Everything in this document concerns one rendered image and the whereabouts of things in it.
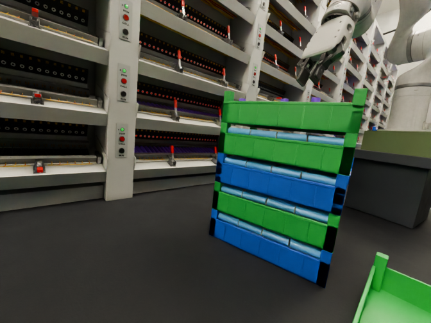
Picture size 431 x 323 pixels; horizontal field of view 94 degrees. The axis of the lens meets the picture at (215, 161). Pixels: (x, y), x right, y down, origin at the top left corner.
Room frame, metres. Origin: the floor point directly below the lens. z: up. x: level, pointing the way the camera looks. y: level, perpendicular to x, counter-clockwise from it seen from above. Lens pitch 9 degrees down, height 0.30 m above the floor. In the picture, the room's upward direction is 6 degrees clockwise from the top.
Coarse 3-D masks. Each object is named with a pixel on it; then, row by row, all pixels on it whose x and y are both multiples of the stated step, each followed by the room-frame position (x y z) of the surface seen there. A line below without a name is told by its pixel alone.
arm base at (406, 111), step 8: (400, 88) 0.91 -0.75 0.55; (408, 88) 0.88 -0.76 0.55; (416, 88) 0.87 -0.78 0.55; (424, 88) 0.86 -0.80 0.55; (400, 96) 0.90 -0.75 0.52; (408, 96) 0.88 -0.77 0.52; (416, 96) 0.86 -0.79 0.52; (424, 96) 0.86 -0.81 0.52; (392, 104) 0.94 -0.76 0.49; (400, 104) 0.90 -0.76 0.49; (408, 104) 0.87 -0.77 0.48; (416, 104) 0.86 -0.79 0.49; (424, 104) 0.86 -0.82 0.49; (392, 112) 0.93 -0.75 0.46; (400, 112) 0.89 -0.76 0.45; (408, 112) 0.87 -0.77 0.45; (416, 112) 0.86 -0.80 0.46; (424, 112) 0.86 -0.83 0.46; (392, 120) 0.92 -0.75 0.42; (400, 120) 0.88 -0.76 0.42; (408, 120) 0.87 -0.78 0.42; (416, 120) 0.86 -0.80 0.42; (424, 120) 0.86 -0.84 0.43; (392, 128) 0.91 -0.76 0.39; (400, 128) 0.88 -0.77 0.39; (408, 128) 0.86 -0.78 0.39; (416, 128) 0.85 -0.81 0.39; (424, 128) 0.86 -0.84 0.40
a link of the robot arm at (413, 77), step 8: (416, 32) 0.91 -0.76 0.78; (424, 32) 0.88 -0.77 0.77; (416, 40) 0.89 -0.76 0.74; (424, 40) 0.87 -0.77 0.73; (416, 48) 0.89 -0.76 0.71; (424, 48) 0.88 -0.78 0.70; (416, 56) 0.91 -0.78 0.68; (424, 56) 0.89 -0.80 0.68; (424, 64) 0.86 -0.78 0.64; (408, 72) 0.90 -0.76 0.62; (416, 72) 0.87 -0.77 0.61; (424, 72) 0.86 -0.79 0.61; (400, 80) 0.92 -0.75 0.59; (408, 80) 0.89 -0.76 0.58; (416, 80) 0.87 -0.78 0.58; (424, 80) 0.86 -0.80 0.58
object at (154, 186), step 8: (168, 176) 0.95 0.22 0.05; (176, 176) 0.97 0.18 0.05; (184, 176) 0.99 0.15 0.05; (192, 176) 1.01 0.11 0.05; (200, 176) 1.04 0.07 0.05; (208, 176) 1.08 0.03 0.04; (136, 184) 0.81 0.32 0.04; (144, 184) 0.83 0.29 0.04; (152, 184) 0.86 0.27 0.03; (160, 184) 0.88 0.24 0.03; (168, 184) 0.91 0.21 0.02; (176, 184) 0.94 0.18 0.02; (184, 184) 0.97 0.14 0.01; (192, 184) 1.01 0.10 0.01; (200, 184) 1.04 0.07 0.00; (136, 192) 0.81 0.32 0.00
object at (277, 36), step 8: (272, 24) 1.53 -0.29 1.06; (280, 24) 1.37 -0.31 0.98; (272, 32) 1.29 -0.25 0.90; (280, 32) 1.36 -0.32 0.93; (264, 40) 1.50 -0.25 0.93; (272, 40) 1.54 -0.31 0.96; (280, 40) 1.37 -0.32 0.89; (288, 40) 1.41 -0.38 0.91; (280, 48) 1.55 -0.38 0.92; (288, 48) 1.44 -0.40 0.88; (296, 48) 1.49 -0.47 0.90; (288, 56) 1.72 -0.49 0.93
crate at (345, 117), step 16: (224, 96) 0.54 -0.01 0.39; (224, 112) 0.53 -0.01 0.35; (240, 112) 0.51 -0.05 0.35; (256, 112) 0.49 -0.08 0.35; (272, 112) 0.47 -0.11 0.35; (288, 112) 0.45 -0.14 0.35; (304, 112) 0.43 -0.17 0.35; (320, 112) 0.41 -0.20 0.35; (336, 112) 0.40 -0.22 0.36; (352, 112) 0.38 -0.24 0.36; (272, 128) 0.59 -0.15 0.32; (288, 128) 0.47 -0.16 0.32; (304, 128) 0.43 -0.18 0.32; (320, 128) 0.41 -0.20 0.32; (336, 128) 0.39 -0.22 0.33; (352, 128) 0.38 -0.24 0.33
